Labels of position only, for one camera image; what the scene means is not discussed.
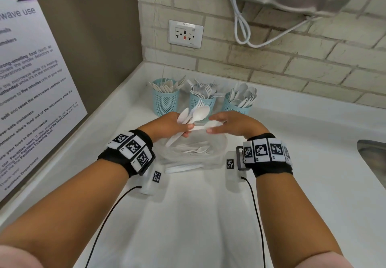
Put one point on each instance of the black wrist band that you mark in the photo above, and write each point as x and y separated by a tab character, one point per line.
271	169
111	156

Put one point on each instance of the black left wrist band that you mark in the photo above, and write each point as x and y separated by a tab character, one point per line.
111	156

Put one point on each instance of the white cutlery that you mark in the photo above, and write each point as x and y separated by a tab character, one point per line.
211	124

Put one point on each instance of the person's right forearm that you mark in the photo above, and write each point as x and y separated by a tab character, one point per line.
292	216

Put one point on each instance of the person's pink right sleeve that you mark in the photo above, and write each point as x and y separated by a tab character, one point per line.
325	261

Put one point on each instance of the person's left hand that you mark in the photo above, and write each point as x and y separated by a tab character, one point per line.
164	124

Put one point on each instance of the bunch of white plastic forks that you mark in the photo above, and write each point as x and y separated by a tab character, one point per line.
205	90

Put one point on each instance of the person's left forearm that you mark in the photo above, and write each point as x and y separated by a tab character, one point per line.
66	213

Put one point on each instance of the person's pink left sleeve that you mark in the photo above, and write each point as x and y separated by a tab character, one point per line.
18	258

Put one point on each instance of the white plastic spoon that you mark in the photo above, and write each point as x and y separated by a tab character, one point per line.
201	113
182	115

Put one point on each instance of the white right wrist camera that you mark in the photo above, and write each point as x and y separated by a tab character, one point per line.
233	177

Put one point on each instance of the white plastic fork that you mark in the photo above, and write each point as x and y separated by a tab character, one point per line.
197	105

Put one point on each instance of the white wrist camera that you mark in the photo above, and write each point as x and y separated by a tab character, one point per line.
233	177
149	188

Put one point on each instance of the dark sink basin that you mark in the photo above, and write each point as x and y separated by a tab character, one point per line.
375	159

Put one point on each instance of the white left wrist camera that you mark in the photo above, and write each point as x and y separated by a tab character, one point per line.
149	188

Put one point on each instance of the black right wrist band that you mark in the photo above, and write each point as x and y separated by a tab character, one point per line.
271	169

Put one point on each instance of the white wall power outlet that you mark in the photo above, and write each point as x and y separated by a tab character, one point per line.
185	34

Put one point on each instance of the person's pink sleeve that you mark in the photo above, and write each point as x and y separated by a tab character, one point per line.
325	261
18	258

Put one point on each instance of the person's right hand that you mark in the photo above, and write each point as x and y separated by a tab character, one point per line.
241	124

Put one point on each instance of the white printed notice poster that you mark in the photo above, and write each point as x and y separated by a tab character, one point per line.
24	96

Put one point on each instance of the clear plastic bag of cutlery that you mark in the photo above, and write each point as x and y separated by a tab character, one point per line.
205	156

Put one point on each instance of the bunch of white plastic knives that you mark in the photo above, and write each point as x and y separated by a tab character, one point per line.
166	88

